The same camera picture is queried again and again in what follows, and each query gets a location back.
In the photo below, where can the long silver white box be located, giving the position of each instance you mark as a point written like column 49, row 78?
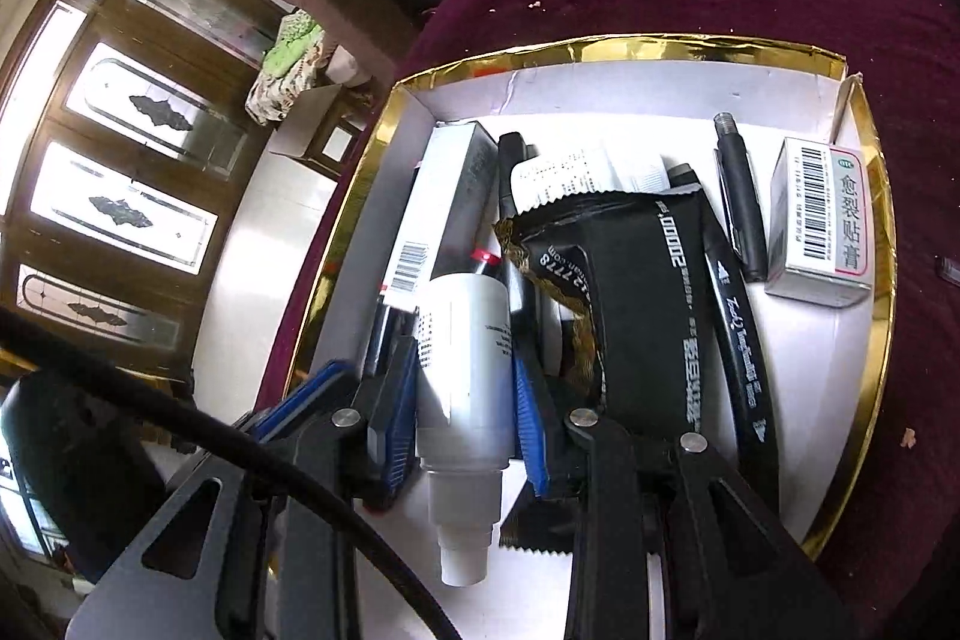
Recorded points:
column 442, row 190

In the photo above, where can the small dark bar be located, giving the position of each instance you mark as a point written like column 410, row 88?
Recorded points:
column 949, row 271

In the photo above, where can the white cardboard box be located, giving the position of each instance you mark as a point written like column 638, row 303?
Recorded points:
column 300, row 123

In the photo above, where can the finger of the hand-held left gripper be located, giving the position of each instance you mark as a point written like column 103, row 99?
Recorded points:
column 311, row 392

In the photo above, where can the white printed packet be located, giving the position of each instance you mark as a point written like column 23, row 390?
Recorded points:
column 585, row 179

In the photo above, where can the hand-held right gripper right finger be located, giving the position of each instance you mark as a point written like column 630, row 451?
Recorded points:
column 529, row 430

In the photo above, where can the white spray bottle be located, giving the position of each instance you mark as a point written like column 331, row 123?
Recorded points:
column 465, row 347

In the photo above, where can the white medicine box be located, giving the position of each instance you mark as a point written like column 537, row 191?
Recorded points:
column 817, row 220

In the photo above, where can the plain black marker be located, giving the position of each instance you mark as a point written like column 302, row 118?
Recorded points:
column 511, row 168

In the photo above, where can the wooden glass-panel door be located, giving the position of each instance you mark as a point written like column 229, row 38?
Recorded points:
column 127, row 145

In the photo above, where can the black marker white print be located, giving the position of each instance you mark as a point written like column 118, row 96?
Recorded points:
column 739, row 340

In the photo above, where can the black foil packet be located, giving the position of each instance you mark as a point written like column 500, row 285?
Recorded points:
column 637, row 280

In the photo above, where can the black clip pen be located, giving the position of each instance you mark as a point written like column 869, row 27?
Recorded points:
column 739, row 197

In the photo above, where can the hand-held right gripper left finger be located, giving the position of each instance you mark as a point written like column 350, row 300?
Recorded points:
column 397, row 430

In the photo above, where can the gold-rimmed white box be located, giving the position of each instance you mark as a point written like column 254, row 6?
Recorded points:
column 660, row 108

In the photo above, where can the green patterned cloth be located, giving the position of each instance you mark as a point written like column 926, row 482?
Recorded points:
column 285, row 63

